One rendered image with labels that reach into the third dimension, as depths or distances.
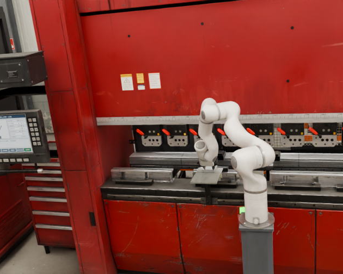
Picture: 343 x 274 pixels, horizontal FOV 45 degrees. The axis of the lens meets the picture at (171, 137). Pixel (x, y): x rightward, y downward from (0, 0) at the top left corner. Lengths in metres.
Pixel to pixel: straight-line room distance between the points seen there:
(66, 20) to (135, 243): 1.75
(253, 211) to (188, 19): 1.32
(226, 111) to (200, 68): 0.55
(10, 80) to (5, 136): 0.38
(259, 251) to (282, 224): 0.72
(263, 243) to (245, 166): 0.46
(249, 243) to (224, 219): 0.77
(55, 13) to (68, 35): 0.16
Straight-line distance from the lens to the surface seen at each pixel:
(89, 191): 3.21
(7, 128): 2.93
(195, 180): 2.87
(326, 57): 2.77
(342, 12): 2.75
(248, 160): 2.11
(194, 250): 3.27
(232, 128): 2.27
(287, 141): 2.89
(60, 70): 3.01
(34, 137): 2.85
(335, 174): 3.00
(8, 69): 2.84
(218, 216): 3.07
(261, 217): 2.28
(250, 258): 2.38
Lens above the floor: 2.15
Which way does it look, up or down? 17 degrees down
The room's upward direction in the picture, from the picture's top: 6 degrees counter-clockwise
